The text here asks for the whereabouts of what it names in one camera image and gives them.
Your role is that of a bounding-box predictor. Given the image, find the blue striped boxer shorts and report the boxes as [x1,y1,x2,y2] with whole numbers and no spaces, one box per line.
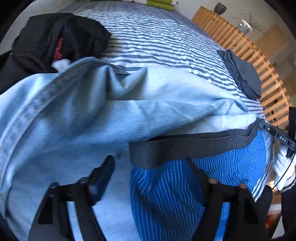
[129,119,273,240]

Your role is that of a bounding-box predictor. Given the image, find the light blue denim shirt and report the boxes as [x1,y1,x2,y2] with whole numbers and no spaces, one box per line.
[1,58,257,240]

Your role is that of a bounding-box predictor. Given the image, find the white gloved right hand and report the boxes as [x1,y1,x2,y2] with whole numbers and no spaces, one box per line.
[273,144,295,192]

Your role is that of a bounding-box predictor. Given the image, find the folded dark blue towel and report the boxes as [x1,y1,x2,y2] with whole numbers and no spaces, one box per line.
[217,50,261,100]

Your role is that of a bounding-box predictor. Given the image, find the wooden cabinet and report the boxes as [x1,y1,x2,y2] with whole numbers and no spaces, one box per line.
[255,25,290,59]

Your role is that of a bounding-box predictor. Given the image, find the white potted plant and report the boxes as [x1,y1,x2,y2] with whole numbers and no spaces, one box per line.
[232,12,267,39]

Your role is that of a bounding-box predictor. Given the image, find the blue striped bed sheet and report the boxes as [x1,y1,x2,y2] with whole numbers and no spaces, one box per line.
[58,0,276,202]

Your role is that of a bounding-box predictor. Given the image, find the dark ceramic pot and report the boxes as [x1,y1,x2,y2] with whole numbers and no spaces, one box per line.
[213,3,227,15]

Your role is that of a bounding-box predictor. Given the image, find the black t-shirt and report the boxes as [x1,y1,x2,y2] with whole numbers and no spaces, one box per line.
[1,13,111,93]

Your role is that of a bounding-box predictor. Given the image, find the wooden slatted bed rail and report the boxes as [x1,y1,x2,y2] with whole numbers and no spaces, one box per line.
[192,6,292,128]

